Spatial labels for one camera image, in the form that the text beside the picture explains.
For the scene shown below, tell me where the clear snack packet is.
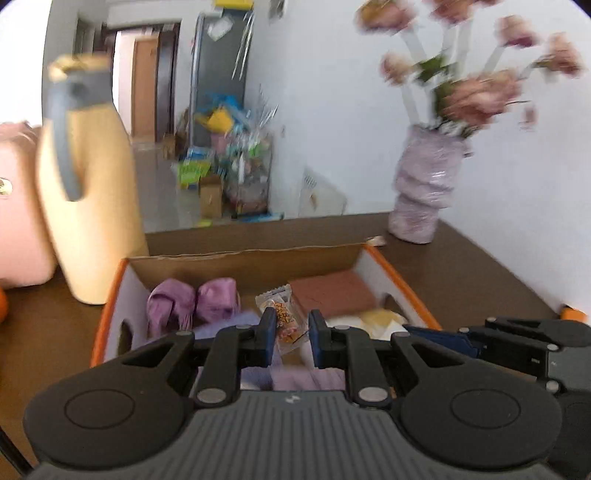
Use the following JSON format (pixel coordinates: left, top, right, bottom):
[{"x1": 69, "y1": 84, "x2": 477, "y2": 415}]
[{"x1": 255, "y1": 285, "x2": 311, "y2": 356}]

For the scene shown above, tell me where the pink suitcase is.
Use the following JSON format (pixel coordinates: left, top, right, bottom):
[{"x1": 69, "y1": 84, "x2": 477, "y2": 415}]
[{"x1": 0, "y1": 122, "x2": 58, "y2": 291}]

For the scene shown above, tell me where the light wooden door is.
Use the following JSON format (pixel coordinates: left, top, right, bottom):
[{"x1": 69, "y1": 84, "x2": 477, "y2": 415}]
[{"x1": 131, "y1": 39, "x2": 160, "y2": 137}]

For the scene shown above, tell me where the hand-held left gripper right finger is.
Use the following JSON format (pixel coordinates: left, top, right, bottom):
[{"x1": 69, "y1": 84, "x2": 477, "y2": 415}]
[{"x1": 308, "y1": 309, "x2": 467, "y2": 409}]

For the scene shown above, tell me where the dark wooden door leaf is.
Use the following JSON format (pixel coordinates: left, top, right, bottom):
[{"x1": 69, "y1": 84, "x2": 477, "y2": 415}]
[{"x1": 154, "y1": 23, "x2": 181, "y2": 144}]

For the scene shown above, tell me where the white wall panel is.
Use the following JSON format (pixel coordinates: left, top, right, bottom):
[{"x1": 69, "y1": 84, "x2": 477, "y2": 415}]
[{"x1": 298, "y1": 167, "x2": 348, "y2": 217}]

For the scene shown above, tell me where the yellow white packet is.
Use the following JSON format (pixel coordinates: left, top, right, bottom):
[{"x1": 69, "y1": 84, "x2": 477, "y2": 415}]
[{"x1": 323, "y1": 309, "x2": 409, "y2": 342}]

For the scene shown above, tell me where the brown cardboard carton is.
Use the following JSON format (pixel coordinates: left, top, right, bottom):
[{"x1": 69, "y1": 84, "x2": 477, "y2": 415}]
[{"x1": 199, "y1": 174, "x2": 225, "y2": 219}]

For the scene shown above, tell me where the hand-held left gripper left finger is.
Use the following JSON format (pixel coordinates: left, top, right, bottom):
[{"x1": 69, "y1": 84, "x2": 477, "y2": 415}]
[{"x1": 117, "y1": 307, "x2": 279, "y2": 409}]

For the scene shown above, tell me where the yellow bag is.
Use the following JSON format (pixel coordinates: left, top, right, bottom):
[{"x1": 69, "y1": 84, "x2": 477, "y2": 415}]
[{"x1": 196, "y1": 107, "x2": 234, "y2": 134}]

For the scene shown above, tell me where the grey refrigerator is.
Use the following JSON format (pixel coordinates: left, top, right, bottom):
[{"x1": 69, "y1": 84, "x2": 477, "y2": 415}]
[{"x1": 189, "y1": 11, "x2": 252, "y2": 148}]

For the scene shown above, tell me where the lavender cloth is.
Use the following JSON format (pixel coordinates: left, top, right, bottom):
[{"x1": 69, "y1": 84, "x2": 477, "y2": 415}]
[{"x1": 191, "y1": 311, "x2": 347, "y2": 393}]

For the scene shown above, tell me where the bunch of dried pink roses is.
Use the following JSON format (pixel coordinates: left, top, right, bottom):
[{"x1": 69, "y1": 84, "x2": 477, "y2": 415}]
[{"x1": 355, "y1": 0, "x2": 583, "y2": 139}]

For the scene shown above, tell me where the purple rolled cloth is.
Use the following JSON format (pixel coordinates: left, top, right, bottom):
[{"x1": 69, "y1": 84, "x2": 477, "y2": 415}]
[
  {"x1": 147, "y1": 278, "x2": 197, "y2": 340},
  {"x1": 196, "y1": 277, "x2": 242, "y2": 324}
]

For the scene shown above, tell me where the orange-edged cardboard box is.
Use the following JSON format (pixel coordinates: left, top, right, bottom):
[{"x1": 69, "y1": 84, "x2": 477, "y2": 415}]
[{"x1": 90, "y1": 243, "x2": 443, "y2": 370}]

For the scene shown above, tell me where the brown packet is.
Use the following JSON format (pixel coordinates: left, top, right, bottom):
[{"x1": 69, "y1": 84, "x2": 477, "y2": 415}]
[{"x1": 288, "y1": 271, "x2": 379, "y2": 319}]

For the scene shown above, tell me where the pink textured vase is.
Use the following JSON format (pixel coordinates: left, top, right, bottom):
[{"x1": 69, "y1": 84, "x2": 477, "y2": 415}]
[{"x1": 388, "y1": 124, "x2": 472, "y2": 244}]

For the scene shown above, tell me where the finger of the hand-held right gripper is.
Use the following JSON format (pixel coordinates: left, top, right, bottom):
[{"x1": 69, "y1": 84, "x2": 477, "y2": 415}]
[
  {"x1": 485, "y1": 316, "x2": 591, "y2": 350},
  {"x1": 404, "y1": 325, "x2": 550, "y2": 376}
]

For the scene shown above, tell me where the green printed box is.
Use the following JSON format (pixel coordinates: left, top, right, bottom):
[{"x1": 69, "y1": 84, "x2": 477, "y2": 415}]
[{"x1": 178, "y1": 159, "x2": 211, "y2": 190}]

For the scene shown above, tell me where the yellow thermos jug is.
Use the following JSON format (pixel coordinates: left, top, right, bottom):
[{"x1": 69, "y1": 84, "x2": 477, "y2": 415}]
[{"x1": 36, "y1": 54, "x2": 151, "y2": 306}]

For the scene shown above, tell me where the blue bag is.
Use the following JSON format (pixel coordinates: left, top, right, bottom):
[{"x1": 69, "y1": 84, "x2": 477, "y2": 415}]
[{"x1": 205, "y1": 95, "x2": 245, "y2": 121}]

